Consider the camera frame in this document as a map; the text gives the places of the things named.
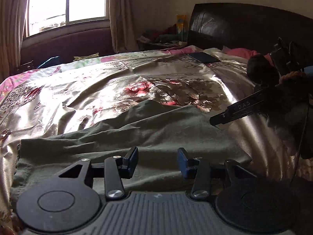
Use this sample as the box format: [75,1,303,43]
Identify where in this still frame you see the dark leather headboard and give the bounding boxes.
[187,3,312,54]

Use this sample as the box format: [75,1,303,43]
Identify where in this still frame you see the blue cloth item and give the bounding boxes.
[37,56,61,69]

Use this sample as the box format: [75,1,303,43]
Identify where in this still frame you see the cluttered bedside table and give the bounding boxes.
[136,24,188,50]

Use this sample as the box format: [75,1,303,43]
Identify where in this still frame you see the dark smartphone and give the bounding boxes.
[188,52,220,64]

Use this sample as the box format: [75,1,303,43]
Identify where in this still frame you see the gloved right hand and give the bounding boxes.
[266,70,313,160]

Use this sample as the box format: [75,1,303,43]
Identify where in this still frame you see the pink patterned quilt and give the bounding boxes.
[0,44,272,104]

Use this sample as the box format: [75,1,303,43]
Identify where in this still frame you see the green yellow cloth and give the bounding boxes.
[73,52,99,61]

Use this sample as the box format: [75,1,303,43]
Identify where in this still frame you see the olive green pants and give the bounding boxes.
[10,100,250,202]

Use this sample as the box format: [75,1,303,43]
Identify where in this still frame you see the yellow carton box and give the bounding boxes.
[176,14,188,42]

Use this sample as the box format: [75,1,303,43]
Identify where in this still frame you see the maroon window bench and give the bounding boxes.
[16,28,115,74]

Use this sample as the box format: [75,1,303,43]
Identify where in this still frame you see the beige curtain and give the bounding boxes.
[109,0,137,53]

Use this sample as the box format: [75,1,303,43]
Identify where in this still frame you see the bright window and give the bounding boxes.
[25,0,109,37]

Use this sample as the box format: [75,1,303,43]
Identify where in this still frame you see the gold floral satin bedspread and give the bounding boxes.
[1,48,297,233]

